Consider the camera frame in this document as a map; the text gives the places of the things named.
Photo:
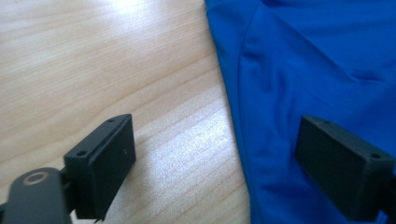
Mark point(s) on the blue t-shirt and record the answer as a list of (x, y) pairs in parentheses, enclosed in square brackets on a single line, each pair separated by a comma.
[(295, 62)]

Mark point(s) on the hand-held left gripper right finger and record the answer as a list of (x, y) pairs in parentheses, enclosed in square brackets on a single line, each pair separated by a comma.
[(342, 168)]

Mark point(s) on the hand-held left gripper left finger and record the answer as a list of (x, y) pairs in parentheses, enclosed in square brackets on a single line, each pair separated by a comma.
[(102, 165)]

